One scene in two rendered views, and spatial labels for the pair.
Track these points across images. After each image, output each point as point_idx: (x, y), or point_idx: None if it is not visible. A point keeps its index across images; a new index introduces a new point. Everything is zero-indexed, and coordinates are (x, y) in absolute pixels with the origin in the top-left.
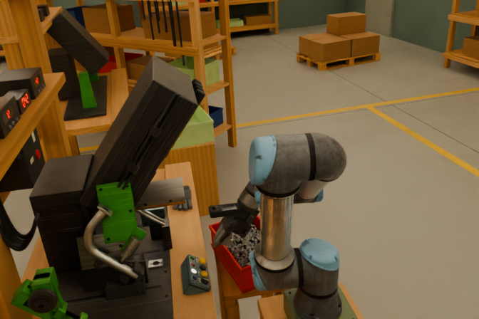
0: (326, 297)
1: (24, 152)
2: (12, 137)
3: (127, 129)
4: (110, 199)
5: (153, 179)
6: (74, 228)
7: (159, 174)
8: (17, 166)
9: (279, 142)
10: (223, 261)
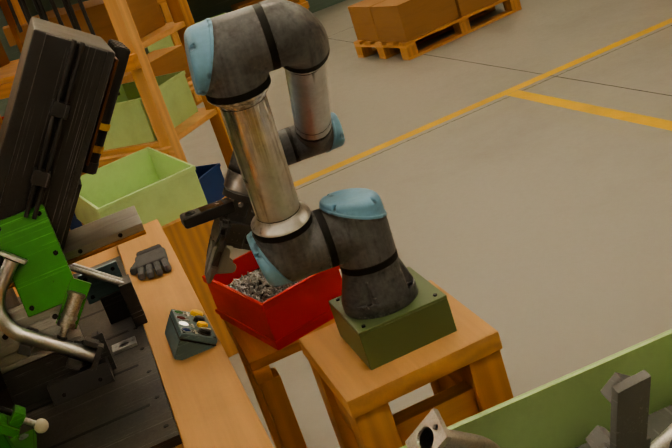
0: (379, 267)
1: None
2: None
3: (16, 118)
4: (19, 241)
5: (98, 261)
6: None
7: (107, 253)
8: None
9: (216, 20)
10: (239, 322)
